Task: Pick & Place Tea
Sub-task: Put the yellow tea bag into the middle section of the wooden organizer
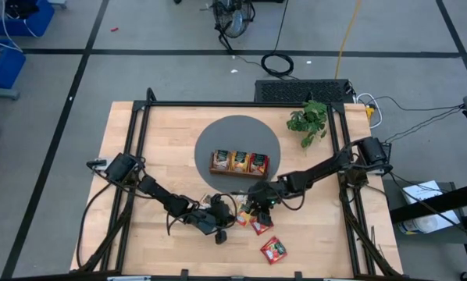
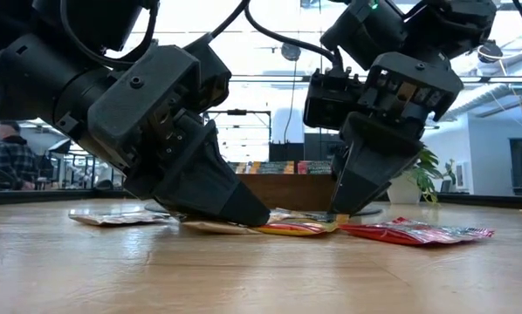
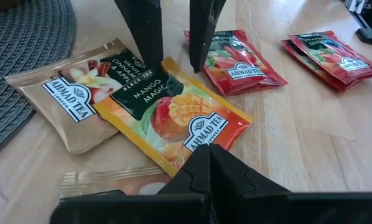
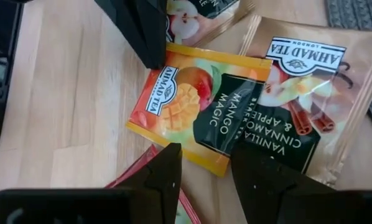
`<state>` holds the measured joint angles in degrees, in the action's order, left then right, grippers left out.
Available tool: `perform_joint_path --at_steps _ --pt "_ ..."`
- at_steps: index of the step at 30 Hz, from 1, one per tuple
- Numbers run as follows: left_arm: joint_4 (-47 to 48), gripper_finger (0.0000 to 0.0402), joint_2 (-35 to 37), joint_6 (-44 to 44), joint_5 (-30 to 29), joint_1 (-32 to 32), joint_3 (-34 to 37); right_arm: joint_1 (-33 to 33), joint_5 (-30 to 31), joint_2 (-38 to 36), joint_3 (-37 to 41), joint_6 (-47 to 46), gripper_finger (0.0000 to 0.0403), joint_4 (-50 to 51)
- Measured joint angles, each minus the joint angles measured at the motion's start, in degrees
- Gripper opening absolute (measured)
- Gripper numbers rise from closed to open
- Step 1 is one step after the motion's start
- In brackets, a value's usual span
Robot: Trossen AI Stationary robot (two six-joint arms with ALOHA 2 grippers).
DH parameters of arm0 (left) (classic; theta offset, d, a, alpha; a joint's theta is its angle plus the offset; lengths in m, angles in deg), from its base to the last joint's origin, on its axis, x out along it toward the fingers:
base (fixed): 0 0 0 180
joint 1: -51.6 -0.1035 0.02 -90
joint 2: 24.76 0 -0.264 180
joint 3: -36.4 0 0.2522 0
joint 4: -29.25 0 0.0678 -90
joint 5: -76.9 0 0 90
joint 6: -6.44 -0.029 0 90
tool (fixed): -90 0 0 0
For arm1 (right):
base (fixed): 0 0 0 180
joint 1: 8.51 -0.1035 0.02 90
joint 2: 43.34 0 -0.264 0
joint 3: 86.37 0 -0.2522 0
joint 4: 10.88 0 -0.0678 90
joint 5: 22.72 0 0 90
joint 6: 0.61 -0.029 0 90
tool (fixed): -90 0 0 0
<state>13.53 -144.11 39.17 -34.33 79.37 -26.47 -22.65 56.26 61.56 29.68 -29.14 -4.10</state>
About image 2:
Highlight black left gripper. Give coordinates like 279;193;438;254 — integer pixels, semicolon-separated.
88;43;271;228

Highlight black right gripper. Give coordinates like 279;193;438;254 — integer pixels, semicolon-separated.
329;51;465;215

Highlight red strawberry tea bag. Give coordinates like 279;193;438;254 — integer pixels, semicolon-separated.
296;160;333;175
338;216;496;247

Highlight orange mango tea bag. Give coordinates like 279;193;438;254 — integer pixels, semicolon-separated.
255;220;350;238
248;160;295;175

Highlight wooden tea organizer box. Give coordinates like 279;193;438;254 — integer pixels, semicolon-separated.
237;173;337;213

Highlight black cabinet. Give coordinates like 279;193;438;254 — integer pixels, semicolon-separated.
268;133;340;163

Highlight grey round woven placemat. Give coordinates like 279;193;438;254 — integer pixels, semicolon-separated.
145;201;383;218

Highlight green plant in white pot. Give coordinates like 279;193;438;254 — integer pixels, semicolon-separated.
385;146;457;206

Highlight framed picture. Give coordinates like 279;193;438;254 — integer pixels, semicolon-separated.
455;161;468;189

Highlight person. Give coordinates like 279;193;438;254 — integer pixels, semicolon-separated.
0;120;39;191

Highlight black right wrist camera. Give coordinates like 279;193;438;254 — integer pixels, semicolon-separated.
303;67;369;132

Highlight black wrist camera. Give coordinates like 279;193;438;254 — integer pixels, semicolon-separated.
303;67;369;132
183;33;233;113

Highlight black metal gantry frame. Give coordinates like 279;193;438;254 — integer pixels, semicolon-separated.
203;108;272;162

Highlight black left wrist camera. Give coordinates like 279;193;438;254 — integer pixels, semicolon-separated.
183;33;233;113

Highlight black ceiling cable reel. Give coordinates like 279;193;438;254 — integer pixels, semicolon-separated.
280;42;302;62
477;38;505;65

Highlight black right camera cable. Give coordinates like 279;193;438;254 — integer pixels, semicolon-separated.
242;2;346;71

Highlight black camera cable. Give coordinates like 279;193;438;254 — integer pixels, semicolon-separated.
242;2;346;71
58;0;251;70

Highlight black left camera cable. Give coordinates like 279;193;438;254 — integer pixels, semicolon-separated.
58;0;251;70

